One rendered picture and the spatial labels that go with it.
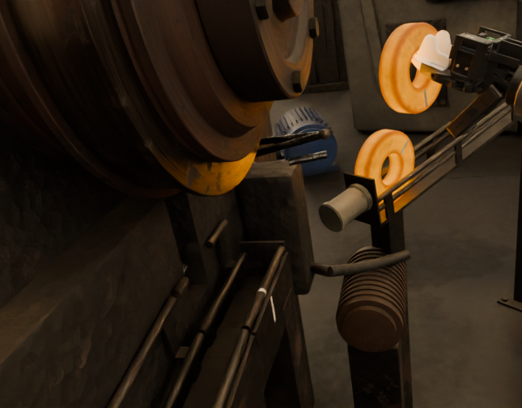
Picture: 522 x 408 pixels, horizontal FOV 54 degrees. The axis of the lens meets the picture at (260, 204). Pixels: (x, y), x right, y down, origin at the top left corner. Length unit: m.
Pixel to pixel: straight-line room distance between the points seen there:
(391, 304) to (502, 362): 0.72
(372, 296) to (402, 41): 0.45
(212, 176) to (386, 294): 0.55
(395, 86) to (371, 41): 2.41
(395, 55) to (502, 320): 1.11
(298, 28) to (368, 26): 2.68
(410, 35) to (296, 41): 0.36
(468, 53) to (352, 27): 2.52
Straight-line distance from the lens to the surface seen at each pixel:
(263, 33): 0.45
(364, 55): 3.36
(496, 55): 0.87
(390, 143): 1.04
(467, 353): 1.68
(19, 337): 0.47
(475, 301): 1.88
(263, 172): 0.86
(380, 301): 0.98
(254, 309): 0.67
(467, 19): 3.19
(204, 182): 0.51
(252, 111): 0.55
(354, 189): 1.00
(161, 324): 0.62
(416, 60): 0.93
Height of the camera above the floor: 1.11
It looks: 24 degrees down
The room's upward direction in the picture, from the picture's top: 10 degrees counter-clockwise
